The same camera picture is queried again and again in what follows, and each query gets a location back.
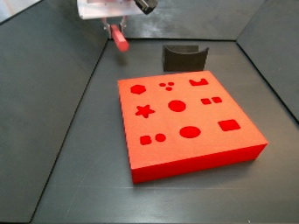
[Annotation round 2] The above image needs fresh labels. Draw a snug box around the white gripper block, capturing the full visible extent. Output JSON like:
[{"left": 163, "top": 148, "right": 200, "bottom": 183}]
[{"left": 77, "top": 0, "right": 142, "bottom": 39}]

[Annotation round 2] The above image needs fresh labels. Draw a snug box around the red hexagonal prism rod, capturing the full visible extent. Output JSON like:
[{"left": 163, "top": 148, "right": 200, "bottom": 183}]
[{"left": 110, "top": 24, "right": 129, "bottom": 52}]

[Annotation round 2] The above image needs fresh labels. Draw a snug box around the black curved holder stand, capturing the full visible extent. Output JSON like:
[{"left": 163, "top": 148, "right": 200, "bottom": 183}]
[{"left": 163, "top": 45, "right": 209, "bottom": 72}]

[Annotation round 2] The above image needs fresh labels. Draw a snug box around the red shape sorting block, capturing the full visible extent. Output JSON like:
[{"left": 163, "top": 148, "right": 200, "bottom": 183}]
[{"left": 117, "top": 71, "right": 267, "bottom": 184}]

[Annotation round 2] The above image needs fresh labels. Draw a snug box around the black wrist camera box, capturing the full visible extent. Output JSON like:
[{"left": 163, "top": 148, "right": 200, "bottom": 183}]
[{"left": 134, "top": 0, "right": 157, "bottom": 15}]

